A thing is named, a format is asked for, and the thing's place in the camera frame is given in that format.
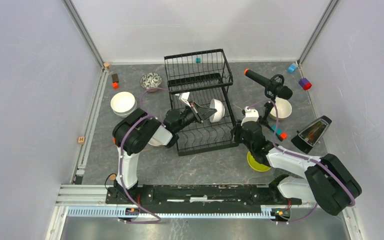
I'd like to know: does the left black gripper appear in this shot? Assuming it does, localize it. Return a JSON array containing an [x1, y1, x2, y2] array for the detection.
[[174, 100, 218, 133]]

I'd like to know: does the black wire dish rack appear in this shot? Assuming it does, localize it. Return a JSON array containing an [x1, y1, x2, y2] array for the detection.
[[164, 48, 238, 156]]

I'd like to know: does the lime green bowl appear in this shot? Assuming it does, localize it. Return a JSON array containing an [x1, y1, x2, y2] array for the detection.
[[246, 151, 271, 172]]

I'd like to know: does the beige ceramic bowl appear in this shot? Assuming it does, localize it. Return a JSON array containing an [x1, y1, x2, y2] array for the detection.
[[269, 97, 292, 121]]

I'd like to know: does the patterned cream bowl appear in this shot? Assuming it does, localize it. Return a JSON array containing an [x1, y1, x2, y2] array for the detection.
[[148, 138, 162, 147]]

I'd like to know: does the pink floral bowl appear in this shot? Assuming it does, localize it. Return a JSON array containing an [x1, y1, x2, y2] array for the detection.
[[139, 72, 163, 92]]

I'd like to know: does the white bowl grey rim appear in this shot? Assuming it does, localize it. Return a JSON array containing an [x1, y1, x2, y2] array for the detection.
[[112, 106, 137, 118]]

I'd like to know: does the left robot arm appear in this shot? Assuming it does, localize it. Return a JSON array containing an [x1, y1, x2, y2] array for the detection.
[[112, 101, 219, 204]]

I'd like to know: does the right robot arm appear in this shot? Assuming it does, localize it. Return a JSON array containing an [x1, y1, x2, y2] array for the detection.
[[231, 121, 363, 216]]

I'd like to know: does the teal block on table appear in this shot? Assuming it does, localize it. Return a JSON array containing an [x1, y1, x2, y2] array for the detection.
[[271, 125, 283, 137]]

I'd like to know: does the small orange cube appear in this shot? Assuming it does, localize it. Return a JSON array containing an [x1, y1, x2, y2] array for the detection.
[[278, 132, 288, 141]]

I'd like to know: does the black microphone on tripod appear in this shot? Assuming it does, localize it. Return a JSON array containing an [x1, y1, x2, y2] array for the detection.
[[244, 68, 293, 129]]

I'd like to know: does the purple red block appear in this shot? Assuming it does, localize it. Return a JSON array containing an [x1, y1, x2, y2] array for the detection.
[[298, 77, 312, 91]]

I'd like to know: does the blue block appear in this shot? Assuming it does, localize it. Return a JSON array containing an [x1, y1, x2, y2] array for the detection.
[[287, 62, 298, 74]]

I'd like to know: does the orange cube left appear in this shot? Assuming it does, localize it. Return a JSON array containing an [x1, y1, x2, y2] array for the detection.
[[112, 82, 119, 89]]

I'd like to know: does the brown block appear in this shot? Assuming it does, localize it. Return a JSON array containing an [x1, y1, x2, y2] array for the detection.
[[111, 73, 119, 83]]

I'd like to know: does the wooden cube corner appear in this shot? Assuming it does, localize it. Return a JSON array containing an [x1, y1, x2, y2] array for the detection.
[[103, 62, 111, 70]]

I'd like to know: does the wooden letter cube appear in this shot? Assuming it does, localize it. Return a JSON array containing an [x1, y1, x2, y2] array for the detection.
[[77, 136, 86, 145]]

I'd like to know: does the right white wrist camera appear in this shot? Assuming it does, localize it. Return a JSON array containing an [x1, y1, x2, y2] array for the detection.
[[241, 107, 260, 125]]

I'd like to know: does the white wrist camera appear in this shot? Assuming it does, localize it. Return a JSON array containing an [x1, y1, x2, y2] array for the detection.
[[175, 92, 191, 107], [241, 107, 260, 125]]

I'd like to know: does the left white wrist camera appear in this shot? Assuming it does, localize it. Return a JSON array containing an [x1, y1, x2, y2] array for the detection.
[[175, 92, 191, 107]]

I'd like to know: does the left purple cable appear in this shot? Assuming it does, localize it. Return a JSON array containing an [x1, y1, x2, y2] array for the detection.
[[117, 87, 170, 225]]

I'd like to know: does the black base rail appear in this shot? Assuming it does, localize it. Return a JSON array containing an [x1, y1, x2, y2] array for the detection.
[[105, 184, 302, 215]]

